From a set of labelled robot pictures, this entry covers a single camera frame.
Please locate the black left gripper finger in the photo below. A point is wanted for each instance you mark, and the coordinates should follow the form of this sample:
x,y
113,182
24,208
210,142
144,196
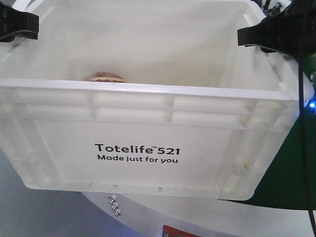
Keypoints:
x,y
15,23

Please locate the white plastic tote box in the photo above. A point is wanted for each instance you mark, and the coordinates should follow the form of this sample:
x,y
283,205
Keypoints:
x,y
198,116

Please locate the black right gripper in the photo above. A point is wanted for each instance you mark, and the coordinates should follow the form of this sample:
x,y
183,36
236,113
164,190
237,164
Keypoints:
x,y
283,33

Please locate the brown toy football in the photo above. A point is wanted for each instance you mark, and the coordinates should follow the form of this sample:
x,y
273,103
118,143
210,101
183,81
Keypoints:
x,y
105,77

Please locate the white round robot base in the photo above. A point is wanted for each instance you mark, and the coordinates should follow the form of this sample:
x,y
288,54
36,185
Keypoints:
x,y
204,217

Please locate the green circuit board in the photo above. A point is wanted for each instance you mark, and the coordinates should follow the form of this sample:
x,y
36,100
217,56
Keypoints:
x,y
313,77

